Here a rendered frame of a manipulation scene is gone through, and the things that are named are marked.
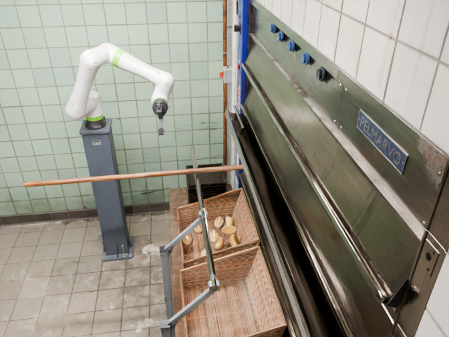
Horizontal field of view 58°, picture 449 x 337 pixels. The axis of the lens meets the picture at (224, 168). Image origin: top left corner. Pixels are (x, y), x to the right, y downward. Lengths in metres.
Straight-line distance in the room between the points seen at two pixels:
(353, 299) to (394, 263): 0.29
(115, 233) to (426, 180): 2.88
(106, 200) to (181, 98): 1.05
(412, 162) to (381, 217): 0.20
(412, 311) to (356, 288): 0.29
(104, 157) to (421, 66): 2.52
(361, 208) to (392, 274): 0.21
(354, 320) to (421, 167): 0.54
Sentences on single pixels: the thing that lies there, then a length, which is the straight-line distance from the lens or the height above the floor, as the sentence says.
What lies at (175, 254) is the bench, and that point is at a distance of 2.75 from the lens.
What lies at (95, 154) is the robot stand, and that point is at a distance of 3.09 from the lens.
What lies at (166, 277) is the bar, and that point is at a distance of 2.37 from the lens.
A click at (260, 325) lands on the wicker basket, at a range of 2.32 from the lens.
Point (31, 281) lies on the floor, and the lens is 3.70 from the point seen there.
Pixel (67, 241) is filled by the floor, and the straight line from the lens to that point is 3.96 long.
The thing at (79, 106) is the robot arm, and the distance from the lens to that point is 2.81.
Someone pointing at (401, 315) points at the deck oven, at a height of 1.69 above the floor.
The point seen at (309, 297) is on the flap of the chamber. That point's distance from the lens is 1.41.
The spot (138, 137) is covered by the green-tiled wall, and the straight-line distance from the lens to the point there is 3.66.
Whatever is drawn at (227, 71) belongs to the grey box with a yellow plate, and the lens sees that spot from 3.10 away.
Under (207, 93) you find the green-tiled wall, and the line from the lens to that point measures 3.52.
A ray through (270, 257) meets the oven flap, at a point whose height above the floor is 0.95.
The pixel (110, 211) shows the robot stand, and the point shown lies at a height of 0.49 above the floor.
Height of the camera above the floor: 2.46
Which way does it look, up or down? 32 degrees down
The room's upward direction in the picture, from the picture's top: straight up
